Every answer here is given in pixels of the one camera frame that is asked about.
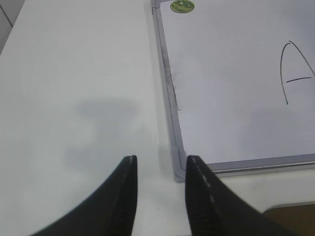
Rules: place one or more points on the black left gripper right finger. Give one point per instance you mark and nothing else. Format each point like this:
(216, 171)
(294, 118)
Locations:
(214, 210)

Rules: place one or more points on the white board with aluminium frame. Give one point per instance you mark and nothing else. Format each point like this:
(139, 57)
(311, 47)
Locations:
(239, 84)

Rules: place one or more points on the round green magnet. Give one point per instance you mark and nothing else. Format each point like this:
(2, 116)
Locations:
(182, 6)

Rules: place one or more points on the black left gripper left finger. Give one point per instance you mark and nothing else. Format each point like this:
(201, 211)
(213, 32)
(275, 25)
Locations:
(109, 211)

